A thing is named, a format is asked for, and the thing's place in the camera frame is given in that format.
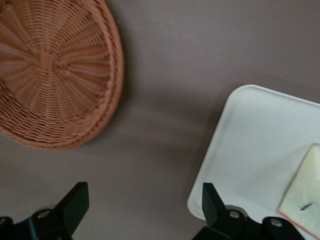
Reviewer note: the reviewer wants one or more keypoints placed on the cream rectangular plastic tray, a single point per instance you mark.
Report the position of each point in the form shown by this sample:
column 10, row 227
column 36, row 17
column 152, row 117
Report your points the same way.
column 250, row 140

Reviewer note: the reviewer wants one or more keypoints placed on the round orange-brown wicker basket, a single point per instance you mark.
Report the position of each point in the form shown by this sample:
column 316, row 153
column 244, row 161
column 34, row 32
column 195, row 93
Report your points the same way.
column 55, row 75

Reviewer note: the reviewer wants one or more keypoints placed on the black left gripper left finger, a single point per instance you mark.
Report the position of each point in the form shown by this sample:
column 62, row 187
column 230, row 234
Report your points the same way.
column 75, row 205

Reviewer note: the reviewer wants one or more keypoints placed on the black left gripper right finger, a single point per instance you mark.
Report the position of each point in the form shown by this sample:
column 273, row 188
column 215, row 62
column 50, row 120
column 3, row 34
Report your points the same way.
column 211, row 205

